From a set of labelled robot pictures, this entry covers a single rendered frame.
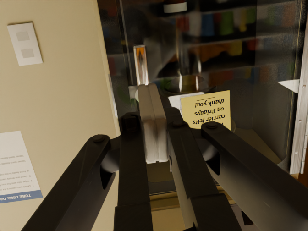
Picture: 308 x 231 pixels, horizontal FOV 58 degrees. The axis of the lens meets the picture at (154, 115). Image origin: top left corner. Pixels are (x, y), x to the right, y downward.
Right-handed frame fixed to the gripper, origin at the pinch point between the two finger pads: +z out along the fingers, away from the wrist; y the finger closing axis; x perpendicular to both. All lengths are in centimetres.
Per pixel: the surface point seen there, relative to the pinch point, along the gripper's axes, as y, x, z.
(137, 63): -0.5, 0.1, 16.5
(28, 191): -44, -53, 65
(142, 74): 0.0, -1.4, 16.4
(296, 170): 25.8, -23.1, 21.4
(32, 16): -28, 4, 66
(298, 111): 24.6, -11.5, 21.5
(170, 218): 2.4, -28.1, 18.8
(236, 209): 14.0, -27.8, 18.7
